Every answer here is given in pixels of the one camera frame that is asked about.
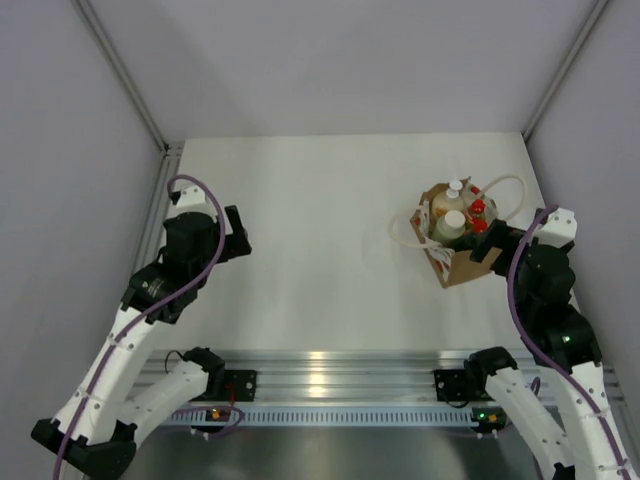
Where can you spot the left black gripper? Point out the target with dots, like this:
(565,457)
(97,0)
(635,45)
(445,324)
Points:
(235,243)

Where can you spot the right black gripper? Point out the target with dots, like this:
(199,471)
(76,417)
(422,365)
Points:
(497,230)

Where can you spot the green dish soap bottle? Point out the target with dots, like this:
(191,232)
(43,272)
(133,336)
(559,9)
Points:
(478,228)

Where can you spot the clear red-capped bottle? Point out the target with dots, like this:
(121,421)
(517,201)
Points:
(482,207)

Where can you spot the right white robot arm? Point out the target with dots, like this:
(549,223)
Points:
(563,415)

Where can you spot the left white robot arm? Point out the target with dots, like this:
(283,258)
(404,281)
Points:
(100,428)

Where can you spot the green white-capped bottle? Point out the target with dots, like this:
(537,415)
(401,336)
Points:
(449,228)

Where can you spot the cream pump lotion bottle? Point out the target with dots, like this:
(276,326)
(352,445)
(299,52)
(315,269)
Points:
(448,200)

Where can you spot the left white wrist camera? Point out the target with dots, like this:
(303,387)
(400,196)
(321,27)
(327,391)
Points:
(189,199)

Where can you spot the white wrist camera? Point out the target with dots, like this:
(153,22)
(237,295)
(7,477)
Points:
(189,199)
(558,229)

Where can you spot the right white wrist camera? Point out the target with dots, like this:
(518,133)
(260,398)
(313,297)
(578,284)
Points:
(558,229)

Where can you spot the left aluminium frame post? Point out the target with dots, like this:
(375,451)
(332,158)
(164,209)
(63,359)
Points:
(98,32)

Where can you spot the aluminium frame post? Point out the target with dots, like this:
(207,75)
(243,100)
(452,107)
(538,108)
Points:
(98,32)
(569,59)

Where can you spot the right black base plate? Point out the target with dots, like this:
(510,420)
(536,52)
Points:
(452,386)

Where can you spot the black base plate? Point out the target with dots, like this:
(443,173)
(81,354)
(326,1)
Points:
(452,386)
(238,386)

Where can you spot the aluminium mounting rail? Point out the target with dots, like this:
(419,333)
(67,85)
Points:
(352,377)

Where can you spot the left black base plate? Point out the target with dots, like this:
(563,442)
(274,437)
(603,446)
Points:
(238,386)

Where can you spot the white slotted cable duct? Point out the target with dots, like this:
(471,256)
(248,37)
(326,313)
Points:
(371,416)

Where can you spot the right aluminium frame post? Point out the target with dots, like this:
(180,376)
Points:
(569,59)

